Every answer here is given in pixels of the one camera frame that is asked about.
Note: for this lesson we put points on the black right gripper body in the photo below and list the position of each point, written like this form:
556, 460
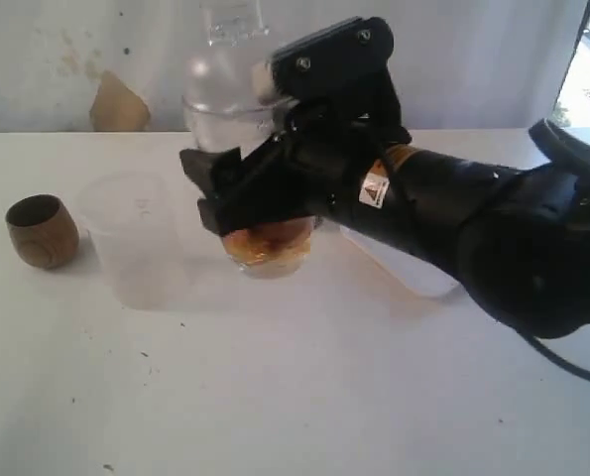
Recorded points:
345, 106

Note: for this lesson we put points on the translucent white plastic cup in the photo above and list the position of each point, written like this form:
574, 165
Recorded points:
133, 232

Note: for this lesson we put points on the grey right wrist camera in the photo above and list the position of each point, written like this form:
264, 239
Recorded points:
266, 87

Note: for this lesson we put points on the clear dome lid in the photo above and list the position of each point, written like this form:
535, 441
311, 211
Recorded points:
219, 70

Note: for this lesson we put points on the brown wooden cubes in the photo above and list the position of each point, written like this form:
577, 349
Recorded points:
269, 238

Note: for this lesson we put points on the white square plastic tray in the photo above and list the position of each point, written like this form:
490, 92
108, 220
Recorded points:
419, 277

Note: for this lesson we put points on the clear plastic cup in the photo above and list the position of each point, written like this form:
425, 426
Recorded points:
262, 166

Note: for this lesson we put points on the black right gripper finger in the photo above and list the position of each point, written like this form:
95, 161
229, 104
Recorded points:
212, 172
224, 215

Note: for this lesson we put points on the brown wooden cup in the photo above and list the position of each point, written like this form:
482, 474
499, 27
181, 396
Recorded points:
42, 231

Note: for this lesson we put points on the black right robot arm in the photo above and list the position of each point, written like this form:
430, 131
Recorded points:
518, 241

